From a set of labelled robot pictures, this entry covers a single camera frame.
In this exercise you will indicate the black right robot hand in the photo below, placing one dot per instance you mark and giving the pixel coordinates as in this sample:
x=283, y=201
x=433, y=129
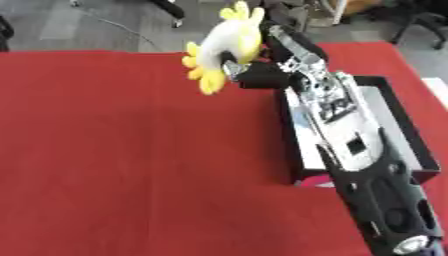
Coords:
x=265, y=75

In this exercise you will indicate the white and yellow soft toy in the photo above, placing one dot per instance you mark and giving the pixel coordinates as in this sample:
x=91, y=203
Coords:
x=230, y=41

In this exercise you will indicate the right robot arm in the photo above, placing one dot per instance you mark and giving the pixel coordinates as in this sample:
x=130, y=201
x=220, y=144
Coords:
x=350, y=133

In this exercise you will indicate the black box with white inside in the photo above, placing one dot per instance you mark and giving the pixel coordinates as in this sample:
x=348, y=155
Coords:
x=402, y=126

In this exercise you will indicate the black chair base with casters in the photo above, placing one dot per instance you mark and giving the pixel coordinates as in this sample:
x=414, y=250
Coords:
x=169, y=10

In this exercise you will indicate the pink object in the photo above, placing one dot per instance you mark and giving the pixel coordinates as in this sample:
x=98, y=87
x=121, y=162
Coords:
x=315, y=182

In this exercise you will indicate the black office chair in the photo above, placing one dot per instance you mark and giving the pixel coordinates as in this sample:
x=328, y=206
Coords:
x=421, y=20

